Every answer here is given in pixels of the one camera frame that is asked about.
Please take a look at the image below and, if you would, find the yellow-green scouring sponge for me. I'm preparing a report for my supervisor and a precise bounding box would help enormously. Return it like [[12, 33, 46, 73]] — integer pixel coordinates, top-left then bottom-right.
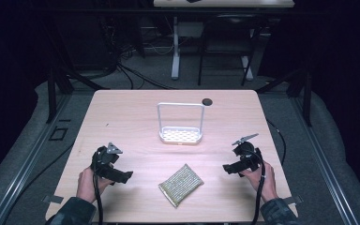
[[157, 163, 205, 209]]

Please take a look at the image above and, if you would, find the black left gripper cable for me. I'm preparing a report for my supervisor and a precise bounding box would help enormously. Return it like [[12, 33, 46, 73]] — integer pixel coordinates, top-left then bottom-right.
[[92, 149, 105, 225]]

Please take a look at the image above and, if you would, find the white sponge rack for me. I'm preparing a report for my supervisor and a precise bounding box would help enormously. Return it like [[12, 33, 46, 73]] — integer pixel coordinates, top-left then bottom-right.
[[157, 102, 206, 145]]

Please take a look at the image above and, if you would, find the black chair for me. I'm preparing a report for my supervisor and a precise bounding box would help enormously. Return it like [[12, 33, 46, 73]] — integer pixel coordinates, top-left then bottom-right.
[[197, 13, 261, 87]]

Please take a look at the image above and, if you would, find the grey tape strip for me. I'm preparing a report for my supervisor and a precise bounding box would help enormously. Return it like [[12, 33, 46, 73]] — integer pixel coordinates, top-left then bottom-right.
[[41, 194, 65, 204], [284, 195, 304, 206]]

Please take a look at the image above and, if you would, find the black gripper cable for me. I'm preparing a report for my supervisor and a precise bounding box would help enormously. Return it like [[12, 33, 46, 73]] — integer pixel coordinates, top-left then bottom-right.
[[250, 150, 267, 225], [92, 149, 105, 225]]

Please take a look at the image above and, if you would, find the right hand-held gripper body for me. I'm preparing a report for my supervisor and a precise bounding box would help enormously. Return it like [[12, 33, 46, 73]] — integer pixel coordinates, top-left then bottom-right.
[[232, 133, 263, 173]]

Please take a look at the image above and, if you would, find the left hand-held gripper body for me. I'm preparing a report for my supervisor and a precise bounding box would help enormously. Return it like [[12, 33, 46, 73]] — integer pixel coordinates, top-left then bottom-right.
[[90, 142, 124, 180]]

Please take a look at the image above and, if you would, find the black metal stand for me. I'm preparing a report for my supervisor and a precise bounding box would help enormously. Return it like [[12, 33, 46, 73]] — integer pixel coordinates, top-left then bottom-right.
[[256, 67, 313, 128], [41, 18, 111, 125]]

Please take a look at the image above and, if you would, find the white background desk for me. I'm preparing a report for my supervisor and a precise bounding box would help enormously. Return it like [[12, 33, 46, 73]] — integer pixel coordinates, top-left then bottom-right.
[[153, 0, 295, 81]]

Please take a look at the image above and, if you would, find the person's left hand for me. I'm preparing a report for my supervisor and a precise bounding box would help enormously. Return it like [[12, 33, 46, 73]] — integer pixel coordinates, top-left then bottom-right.
[[76, 167, 115, 204]]

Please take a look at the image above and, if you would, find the person's right hand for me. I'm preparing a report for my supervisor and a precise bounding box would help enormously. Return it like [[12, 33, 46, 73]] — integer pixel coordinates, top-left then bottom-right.
[[240, 160, 279, 203]]

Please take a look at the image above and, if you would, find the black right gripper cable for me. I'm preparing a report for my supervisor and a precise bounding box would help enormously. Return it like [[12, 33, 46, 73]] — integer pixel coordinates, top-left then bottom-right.
[[250, 150, 267, 225]]

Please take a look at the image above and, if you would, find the black floor cable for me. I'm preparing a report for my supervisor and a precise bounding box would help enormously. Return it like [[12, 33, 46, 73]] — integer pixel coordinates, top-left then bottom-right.
[[10, 142, 76, 207], [265, 119, 287, 167]]

